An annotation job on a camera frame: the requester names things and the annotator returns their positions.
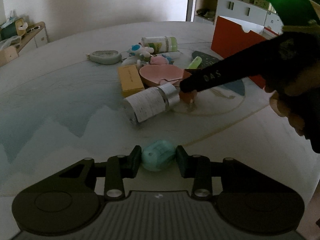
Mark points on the white wooden sideboard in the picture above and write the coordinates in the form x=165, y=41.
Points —
x=26, y=44

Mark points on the teal egg-shaped toy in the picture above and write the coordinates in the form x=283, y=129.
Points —
x=158, y=156

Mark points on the white tube pen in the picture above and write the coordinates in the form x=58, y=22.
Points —
x=172, y=55

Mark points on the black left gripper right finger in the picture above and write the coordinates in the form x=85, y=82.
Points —
x=243, y=197

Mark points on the small orange red object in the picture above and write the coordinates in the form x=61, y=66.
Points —
x=187, y=98

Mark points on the white labelled jar silver lid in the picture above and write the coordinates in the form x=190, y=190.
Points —
x=150, y=102

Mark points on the green tissue box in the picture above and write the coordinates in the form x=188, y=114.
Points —
x=16, y=28

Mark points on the white sunglasses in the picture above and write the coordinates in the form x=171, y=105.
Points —
x=30, y=30

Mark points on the grey-green correction tape dispenser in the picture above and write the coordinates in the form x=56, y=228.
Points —
x=105, y=57

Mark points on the pink heart-shaped bowl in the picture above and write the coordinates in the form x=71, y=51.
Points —
x=155, y=75

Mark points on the red white storage box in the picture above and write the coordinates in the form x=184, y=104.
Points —
x=243, y=47

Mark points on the white grey shelf cabinet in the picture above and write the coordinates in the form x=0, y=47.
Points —
x=272, y=14

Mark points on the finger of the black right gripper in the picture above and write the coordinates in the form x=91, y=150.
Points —
x=212, y=77

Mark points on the light green tube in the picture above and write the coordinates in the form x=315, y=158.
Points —
x=195, y=63

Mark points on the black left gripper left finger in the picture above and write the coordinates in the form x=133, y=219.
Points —
x=74, y=197

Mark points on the person's right hand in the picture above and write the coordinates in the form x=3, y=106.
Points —
x=302, y=112

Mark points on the yellow rectangular box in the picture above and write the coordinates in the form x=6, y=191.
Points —
x=130, y=80

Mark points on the white oval keychain toy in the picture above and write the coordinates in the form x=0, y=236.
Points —
x=131, y=60

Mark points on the white bottle green cap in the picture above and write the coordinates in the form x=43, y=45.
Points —
x=162, y=44

